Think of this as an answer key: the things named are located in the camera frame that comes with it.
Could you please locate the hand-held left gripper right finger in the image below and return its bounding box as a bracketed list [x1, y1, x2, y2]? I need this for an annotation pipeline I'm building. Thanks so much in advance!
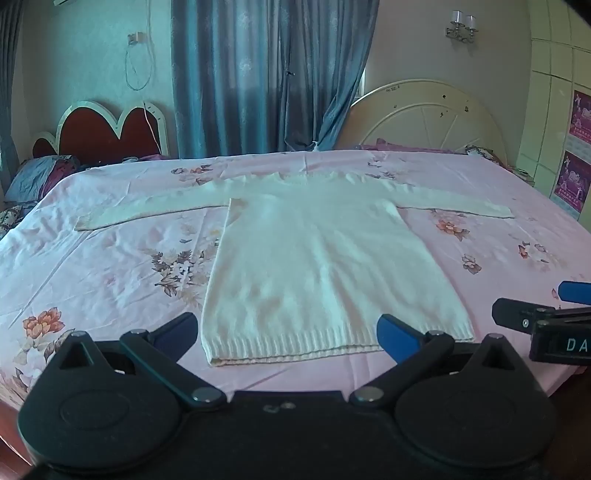
[349, 314, 532, 409]

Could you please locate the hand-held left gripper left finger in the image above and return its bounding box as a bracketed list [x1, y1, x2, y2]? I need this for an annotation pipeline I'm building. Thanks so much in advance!
[44, 312, 228, 411]

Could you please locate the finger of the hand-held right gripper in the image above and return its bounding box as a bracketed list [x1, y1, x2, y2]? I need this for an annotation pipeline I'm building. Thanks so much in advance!
[491, 298, 591, 329]
[558, 281, 591, 306]

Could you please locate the white knit sweater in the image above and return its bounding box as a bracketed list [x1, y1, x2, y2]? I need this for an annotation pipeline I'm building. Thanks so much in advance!
[74, 172, 515, 367]

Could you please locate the pink floral bedsheet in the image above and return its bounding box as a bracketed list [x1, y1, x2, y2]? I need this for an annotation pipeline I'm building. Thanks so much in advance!
[0, 148, 591, 411]

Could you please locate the floral pillow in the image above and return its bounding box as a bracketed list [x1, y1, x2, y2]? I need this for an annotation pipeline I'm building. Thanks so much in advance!
[463, 144, 503, 166]

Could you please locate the purple pillow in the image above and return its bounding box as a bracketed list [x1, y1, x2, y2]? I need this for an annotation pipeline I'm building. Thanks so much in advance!
[356, 137, 464, 154]

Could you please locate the dark patterned pillow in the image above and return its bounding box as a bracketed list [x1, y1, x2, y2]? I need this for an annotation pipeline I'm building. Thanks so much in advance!
[0, 199, 40, 238]

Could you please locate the cream panelled wardrobe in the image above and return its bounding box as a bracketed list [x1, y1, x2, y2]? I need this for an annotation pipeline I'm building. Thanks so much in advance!
[515, 0, 591, 221]

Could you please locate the blue pillow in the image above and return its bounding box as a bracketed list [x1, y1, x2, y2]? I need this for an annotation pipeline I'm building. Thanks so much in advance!
[4, 155, 83, 203]

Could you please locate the red heart-shaped headboard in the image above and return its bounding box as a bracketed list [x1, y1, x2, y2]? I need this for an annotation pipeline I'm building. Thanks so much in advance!
[31, 100, 169, 167]

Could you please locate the cream round headboard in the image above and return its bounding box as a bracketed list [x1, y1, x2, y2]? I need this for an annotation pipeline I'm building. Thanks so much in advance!
[333, 79, 509, 167]

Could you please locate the blue window curtain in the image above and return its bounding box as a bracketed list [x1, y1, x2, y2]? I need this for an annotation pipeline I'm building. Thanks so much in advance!
[170, 0, 380, 160]

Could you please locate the blue side curtain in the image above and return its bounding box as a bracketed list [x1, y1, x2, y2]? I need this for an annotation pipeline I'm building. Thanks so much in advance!
[0, 0, 25, 197]

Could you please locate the pink wall poster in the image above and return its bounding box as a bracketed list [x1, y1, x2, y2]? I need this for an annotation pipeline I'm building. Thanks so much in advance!
[567, 90, 591, 145]
[549, 150, 591, 214]

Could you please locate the looped wall cable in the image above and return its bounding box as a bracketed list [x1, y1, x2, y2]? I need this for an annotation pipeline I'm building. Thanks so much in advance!
[124, 0, 156, 92]

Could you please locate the twin wall lamp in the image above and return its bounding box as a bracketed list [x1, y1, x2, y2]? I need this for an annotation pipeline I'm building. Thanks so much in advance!
[445, 9, 480, 44]

